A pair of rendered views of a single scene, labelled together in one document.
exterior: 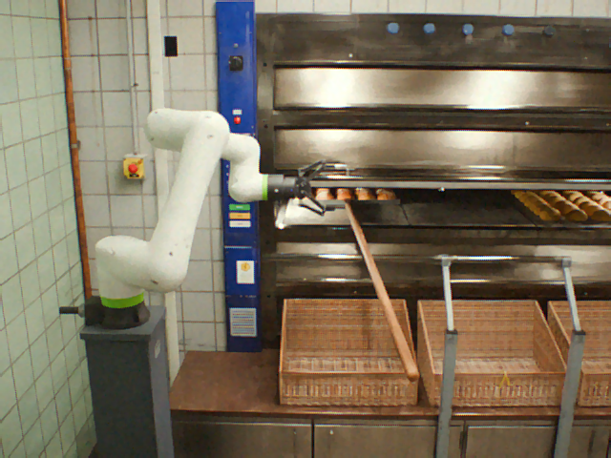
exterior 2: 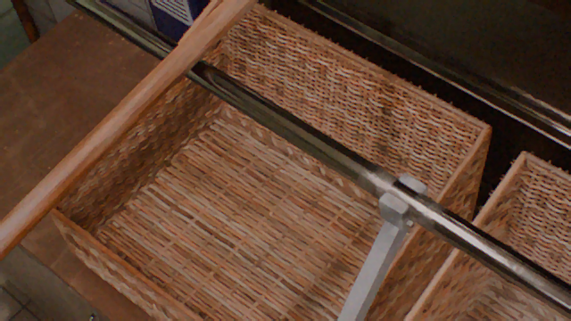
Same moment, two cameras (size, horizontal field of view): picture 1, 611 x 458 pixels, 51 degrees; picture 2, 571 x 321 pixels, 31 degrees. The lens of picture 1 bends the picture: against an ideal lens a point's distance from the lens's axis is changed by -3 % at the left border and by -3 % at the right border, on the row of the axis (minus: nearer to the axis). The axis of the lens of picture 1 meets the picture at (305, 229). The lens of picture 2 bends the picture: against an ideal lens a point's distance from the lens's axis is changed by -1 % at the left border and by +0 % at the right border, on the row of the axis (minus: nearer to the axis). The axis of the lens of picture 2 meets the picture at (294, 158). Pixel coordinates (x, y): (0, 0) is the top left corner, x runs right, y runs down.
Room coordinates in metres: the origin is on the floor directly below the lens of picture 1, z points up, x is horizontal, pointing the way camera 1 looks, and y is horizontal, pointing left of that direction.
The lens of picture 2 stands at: (1.94, -0.94, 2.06)
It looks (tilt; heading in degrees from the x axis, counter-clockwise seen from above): 53 degrees down; 49
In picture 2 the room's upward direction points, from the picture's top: 12 degrees counter-clockwise
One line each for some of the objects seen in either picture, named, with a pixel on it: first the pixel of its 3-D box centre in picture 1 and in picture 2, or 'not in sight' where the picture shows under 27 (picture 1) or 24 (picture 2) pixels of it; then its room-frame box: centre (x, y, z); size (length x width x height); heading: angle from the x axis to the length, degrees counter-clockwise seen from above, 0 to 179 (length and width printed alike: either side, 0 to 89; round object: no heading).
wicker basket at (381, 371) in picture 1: (346, 348); (264, 196); (2.53, -0.17, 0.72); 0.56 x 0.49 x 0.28; 89
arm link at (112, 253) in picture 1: (123, 269); not in sight; (1.74, 0.52, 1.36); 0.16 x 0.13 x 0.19; 60
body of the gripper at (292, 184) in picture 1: (297, 187); not in sight; (2.25, 0.03, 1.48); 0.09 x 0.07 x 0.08; 89
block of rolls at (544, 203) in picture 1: (570, 201); not in sight; (3.20, -1.36, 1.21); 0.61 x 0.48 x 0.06; 178
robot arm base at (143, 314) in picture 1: (105, 309); not in sight; (1.75, 0.59, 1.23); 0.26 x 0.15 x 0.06; 89
